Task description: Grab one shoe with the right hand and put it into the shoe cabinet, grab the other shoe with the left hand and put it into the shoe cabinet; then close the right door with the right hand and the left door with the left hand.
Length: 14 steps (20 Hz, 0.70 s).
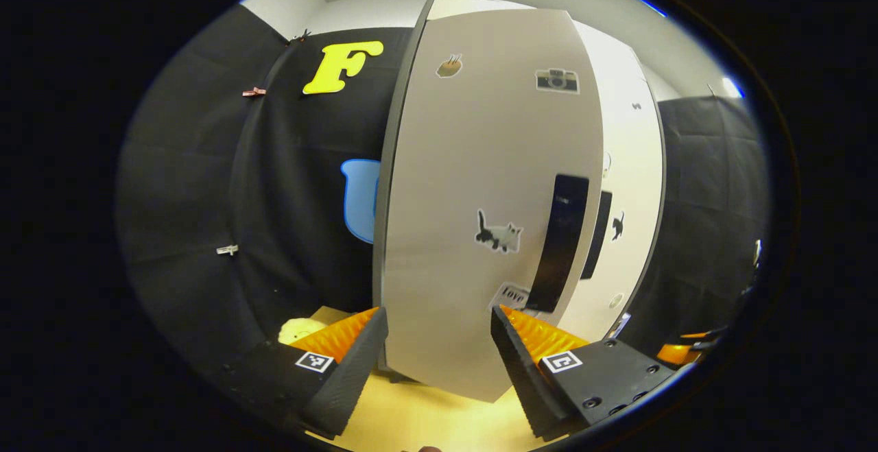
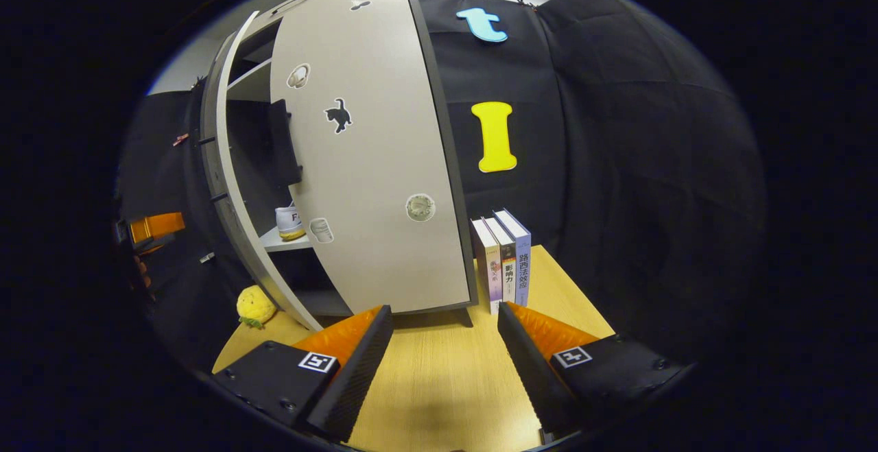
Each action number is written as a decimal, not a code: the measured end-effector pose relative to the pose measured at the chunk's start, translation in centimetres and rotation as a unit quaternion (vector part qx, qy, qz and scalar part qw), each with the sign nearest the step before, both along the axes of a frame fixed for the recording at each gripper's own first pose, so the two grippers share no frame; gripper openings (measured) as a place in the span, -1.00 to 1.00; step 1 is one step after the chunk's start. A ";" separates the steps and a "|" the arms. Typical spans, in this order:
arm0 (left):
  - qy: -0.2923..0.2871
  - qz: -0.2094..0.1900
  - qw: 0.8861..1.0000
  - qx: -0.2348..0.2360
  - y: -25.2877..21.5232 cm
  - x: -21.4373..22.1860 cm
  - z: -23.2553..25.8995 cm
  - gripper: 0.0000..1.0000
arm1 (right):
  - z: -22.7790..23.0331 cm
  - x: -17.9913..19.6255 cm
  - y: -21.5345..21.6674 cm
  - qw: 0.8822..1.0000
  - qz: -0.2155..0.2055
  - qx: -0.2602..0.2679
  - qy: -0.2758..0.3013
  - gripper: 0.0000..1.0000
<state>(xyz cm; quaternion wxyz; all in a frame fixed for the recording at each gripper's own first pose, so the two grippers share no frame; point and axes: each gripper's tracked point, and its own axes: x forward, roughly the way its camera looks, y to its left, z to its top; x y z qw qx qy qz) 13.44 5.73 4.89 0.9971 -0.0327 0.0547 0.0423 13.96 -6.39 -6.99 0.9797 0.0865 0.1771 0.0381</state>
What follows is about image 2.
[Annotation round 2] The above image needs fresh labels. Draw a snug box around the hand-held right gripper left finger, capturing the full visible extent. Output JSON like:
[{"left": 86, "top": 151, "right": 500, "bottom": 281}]
[{"left": 213, "top": 305, "right": 394, "bottom": 444}]

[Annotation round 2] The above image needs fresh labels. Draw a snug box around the white purple book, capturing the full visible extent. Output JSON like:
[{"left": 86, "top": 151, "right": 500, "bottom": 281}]
[{"left": 471, "top": 217, "right": 503, "bottom": 316}]

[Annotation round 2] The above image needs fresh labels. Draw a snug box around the white cabinet drawer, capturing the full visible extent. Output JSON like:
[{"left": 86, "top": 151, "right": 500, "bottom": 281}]
[{"left": 241, "top": 0, "right": 318, "bottom": 43}]

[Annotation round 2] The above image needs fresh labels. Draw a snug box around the white black spine book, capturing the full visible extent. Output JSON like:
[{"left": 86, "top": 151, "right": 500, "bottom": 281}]
[{"left": 482, "top": 215, "right": 517, "bottom": 304}]

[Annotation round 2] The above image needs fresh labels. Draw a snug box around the white grey shoe cabinet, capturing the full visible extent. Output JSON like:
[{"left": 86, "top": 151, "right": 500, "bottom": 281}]
[{"left": 223, "top": 0, "right": 479, "bottom": 331}]

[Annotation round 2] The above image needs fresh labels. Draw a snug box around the yellow pineapple plush toy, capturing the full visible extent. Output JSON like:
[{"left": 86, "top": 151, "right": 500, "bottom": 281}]
[{"left": 237, "top": 285, "right": 278, "bottom": 329}]

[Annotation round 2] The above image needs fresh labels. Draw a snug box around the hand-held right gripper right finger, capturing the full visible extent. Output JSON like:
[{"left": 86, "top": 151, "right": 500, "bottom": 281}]
[{"left": 497, "top": 301, "right": 688, "bottom": 439}]

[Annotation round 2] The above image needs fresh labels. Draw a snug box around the white shoe cabinet door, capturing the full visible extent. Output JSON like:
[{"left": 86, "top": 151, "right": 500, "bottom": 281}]
[
  {"left": 199, "top": 12, "right": 323, "bottom": 333},
  {"left": 270, "top": 0, "right": 474, "bottom": 316}
]

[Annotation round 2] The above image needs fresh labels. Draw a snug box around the lavender blue book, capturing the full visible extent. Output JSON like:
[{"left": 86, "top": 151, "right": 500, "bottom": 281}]
[{"left": 494, "top": 209, "right": 532, "bottom": 307}]

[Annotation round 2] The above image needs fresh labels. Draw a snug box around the white canvas shoe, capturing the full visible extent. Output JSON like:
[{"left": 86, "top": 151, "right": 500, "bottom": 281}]
[{"left": 276, "top": 205, "right": 307, "bottom": 241}]

